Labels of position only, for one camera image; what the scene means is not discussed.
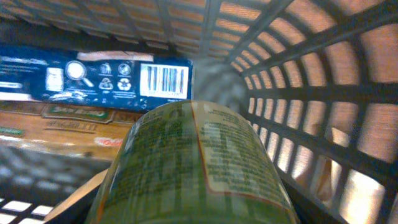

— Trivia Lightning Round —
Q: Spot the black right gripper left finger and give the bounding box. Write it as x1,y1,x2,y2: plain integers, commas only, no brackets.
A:
44,169,108,223

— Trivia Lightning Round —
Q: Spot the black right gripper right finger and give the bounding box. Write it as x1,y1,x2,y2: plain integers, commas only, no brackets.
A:
278,172,345,224

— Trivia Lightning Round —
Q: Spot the orange pasta packet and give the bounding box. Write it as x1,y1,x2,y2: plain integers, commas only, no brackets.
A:
1,101,142,160

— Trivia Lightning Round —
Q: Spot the green lid jar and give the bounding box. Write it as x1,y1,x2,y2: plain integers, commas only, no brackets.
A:
86,100,299,223

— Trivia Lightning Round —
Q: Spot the grey plastic basket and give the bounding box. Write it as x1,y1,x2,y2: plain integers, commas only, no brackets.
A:
1,0,397,223

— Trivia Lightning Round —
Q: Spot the blue foil box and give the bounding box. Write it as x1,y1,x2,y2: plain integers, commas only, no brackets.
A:
1,44,193,112

